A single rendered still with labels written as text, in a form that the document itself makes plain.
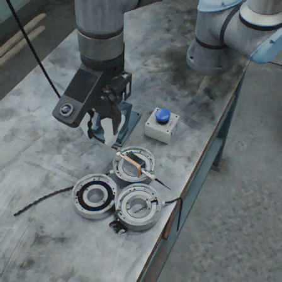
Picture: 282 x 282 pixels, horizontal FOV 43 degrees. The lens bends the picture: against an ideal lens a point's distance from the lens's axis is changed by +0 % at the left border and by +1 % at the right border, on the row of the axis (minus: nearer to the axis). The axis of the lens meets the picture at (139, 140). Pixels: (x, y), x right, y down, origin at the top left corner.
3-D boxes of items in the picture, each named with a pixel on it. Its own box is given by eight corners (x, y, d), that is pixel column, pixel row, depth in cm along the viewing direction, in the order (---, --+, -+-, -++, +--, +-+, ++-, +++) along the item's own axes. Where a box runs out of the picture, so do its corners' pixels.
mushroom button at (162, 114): (165, 133, 95) (166, 120, 91) (152, 127, 96) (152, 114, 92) (172, 122, 97) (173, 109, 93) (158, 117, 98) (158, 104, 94)
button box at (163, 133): (168, 145, 96) (169, 133, 92) (144, 135, 98) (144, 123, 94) (180, 124, 100) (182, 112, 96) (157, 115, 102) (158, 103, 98)
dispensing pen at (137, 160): (174, 189, 84) (120, 153, 91) (175, 180, 80) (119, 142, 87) (168, 196, 83) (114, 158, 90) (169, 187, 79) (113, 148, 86)
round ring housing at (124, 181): (150, 152, 94) (151, 143, 91) (159, 186, 88) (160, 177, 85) (111, 158, 93) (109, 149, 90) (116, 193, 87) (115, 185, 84)
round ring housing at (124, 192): (120, 237, 80) (119, 230, 77) (112, 196, 86) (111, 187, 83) (166, 227, 81) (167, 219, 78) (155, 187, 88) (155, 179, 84)
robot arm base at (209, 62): (197, 39, 123) (200, 14, 115) (240, 52, 118) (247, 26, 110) (179, 66, 115) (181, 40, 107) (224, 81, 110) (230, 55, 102)
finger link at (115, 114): (124, 133, 70) (118, 95, 64) (121, 138, 69) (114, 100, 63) (104, 128, 72) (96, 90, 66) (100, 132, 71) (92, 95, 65)
